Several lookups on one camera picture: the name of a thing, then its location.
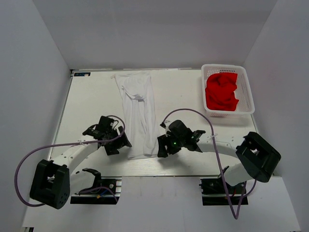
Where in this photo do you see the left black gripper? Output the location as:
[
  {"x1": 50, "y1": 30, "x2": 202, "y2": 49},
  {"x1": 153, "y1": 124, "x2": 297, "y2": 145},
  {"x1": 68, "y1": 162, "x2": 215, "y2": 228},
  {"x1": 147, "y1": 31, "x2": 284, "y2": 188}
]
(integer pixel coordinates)
[{"x1": 105, "y1": 126, "x2": 132, "y2": 156}]

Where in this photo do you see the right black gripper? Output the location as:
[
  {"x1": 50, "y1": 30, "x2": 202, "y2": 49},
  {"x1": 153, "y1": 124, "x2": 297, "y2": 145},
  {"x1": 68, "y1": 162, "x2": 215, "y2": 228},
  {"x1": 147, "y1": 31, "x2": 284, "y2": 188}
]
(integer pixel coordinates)
[{"x1": 158, "y1": 132, "x2": 185, "y2": 158}]

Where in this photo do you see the white t shirt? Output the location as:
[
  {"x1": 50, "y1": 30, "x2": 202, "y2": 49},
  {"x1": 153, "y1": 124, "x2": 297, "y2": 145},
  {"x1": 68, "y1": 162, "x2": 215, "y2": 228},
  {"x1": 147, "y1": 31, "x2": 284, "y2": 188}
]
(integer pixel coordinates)
[{"x1": 114, "y1": 72, "x2": 160, "y2": 160}]

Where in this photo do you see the red t shirt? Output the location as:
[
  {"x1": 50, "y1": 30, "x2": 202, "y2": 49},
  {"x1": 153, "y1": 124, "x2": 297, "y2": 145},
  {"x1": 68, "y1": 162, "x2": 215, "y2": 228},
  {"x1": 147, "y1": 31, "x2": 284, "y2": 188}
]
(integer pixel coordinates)
[{"x1": 205, "y1": 72, "x2": 239, "y2": 111}]

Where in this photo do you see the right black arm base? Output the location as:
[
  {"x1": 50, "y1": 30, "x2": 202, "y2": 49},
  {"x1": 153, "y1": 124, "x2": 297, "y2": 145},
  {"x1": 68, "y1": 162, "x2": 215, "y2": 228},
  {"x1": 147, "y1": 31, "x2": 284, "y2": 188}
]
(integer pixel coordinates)
[{"x1": 199, "y1": 178, "x2": 244, "y2": 206}]

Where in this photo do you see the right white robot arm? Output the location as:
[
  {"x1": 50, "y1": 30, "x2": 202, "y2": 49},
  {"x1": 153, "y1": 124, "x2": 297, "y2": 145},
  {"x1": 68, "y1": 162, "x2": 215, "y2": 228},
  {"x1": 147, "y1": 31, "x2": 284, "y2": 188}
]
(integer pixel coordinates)
[{"x1": 157, "y1": 120, "x2": 281, "y2": 193}]

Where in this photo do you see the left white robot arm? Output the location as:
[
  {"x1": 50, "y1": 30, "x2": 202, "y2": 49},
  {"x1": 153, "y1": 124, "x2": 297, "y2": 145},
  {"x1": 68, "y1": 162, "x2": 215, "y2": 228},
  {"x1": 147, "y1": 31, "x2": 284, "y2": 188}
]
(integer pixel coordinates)
[{"x1": 29, "y1": 115, "x2": 132, "y2": 209}]

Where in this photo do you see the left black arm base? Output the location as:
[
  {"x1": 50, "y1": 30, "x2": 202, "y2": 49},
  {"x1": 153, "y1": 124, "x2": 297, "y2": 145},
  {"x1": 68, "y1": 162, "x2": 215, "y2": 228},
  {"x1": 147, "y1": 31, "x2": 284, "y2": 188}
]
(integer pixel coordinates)
[{"x1": 70, "y1": 177, "x2": 122, "y2": 205}]

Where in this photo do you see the blue table label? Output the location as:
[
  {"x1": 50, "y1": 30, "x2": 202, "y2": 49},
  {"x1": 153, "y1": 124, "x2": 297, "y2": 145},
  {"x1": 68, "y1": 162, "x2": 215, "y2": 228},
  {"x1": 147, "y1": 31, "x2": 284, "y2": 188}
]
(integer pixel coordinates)
[{"x1": 73, "y1": 72, "x2": 91, "y2": 77}]

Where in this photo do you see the white plastic basket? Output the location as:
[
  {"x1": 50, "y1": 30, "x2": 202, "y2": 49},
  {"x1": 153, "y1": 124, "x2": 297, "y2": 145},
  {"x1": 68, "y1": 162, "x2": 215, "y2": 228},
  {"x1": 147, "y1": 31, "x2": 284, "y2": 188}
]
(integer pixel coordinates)
[{"x1": 201, "y1": 64, "x2": 255, "y2": 117}]

